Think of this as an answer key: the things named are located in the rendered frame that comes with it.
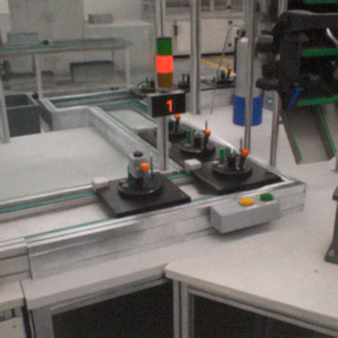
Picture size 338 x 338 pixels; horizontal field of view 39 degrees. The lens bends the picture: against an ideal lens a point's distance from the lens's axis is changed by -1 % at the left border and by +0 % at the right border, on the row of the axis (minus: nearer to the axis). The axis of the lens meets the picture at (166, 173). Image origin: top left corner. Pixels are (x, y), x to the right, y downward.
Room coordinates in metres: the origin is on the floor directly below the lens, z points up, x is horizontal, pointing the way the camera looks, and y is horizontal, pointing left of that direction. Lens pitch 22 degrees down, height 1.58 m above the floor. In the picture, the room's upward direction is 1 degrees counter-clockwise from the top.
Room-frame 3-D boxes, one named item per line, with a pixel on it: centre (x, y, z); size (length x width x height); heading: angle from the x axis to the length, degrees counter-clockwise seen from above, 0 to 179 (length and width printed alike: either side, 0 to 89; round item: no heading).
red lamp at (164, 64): (1.56, 0.00, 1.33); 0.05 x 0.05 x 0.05
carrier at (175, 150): (1.76, -0.12, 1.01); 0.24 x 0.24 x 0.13; 24
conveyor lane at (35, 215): (1.43, 0.06, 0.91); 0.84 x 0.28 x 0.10; 114
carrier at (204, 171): (1.53, -0.22, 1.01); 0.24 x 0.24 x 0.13; 24
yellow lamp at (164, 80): (1.56, 0.00, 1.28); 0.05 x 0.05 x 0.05
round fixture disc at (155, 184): (1.39, 0.09, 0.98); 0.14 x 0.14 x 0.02
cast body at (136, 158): (1.40, 0.09, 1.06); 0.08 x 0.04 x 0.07; 25
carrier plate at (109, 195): (1.39, 0.09, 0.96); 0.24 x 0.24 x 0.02; 24
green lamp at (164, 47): (1.56, 0.00, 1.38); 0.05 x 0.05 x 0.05
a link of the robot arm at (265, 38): (1.40, -0.32, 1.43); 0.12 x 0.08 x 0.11; 39
